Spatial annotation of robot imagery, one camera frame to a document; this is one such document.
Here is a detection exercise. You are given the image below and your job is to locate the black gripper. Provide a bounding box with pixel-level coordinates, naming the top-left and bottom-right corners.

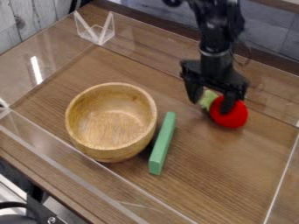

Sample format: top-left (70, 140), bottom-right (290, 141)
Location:
top-left (180, 59), bottom-right (249, 115)

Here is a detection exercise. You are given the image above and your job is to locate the red plush strawberry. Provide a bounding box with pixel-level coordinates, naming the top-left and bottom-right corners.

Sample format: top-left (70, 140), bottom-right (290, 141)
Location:
top-left (199, 90), bottom-right (249, 129)

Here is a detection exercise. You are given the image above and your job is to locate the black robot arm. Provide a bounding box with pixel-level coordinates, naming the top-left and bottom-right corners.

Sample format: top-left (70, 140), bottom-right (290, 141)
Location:
top-left (163, 0), bottom-right (249, 115)

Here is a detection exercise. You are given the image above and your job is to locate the green rectangular block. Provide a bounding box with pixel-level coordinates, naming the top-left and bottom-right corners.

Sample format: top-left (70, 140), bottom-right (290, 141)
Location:
top-left (148, 112), bottom-right (176, 175)

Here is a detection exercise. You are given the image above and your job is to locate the wooden bowl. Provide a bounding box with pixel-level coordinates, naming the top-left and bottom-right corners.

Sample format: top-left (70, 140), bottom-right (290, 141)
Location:
top-left (66, 82), bottom-right (158, 163)

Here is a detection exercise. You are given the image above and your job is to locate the clear acrylic tray wall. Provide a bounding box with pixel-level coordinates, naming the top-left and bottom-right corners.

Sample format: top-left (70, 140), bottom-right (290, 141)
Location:
top-left (0, 8), bottom-right (299, 224)

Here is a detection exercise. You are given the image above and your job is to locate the black clamp bracket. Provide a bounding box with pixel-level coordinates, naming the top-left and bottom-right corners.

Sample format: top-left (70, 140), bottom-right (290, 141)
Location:
top-left (26, 195), bottom-right (68, 224)

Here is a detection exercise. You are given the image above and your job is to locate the black cable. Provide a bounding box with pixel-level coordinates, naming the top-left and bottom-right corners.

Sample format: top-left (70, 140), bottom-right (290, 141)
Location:
top-left (0, 200), bottom-right (34, 217)

